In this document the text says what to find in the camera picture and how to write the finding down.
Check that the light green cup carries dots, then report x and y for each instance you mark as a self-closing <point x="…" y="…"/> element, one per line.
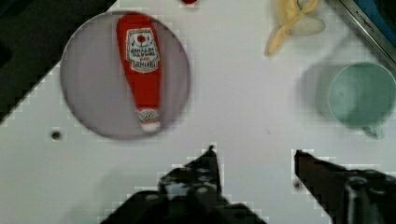
<point x="361" y="96"/>

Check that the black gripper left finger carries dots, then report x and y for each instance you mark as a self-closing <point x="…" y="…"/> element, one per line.
<point x="202" y="172"/>

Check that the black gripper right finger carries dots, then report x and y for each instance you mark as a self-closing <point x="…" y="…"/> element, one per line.
<point x="349" y="196"/>

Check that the red plush ketchup bottle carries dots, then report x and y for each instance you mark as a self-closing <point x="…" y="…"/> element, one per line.
<point x="142" y="64"/>

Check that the grey round plate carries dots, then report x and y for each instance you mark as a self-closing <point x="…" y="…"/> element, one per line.
<point x="96" y="90"/>

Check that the red toy strawberry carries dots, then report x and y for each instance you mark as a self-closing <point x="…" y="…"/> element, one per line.
<point x="188" y="2"/>

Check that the yellow peeled toy banana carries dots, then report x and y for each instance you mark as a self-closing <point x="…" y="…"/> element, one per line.
<point x="293" y="18"/>

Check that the silver toaster oven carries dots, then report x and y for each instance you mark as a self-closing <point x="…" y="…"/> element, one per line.
<point x="374" y="21"/>

